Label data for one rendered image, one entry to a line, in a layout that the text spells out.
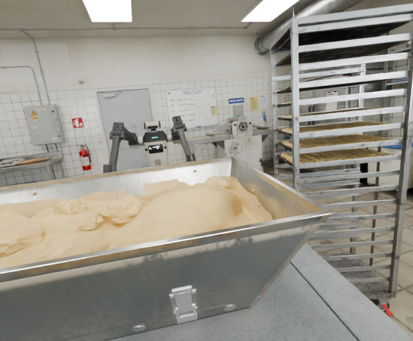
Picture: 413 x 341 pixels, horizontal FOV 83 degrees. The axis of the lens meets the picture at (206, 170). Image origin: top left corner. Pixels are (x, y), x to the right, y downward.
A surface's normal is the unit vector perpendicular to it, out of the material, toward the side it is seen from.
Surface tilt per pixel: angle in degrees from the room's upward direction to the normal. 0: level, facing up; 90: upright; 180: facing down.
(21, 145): 90
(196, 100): 90
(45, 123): 90
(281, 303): 0
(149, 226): 36
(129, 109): 90
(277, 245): 115
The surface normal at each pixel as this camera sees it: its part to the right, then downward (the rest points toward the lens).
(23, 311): 0.20, 0.61
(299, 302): -0.10, -0.97
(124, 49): 0.28, 0.20
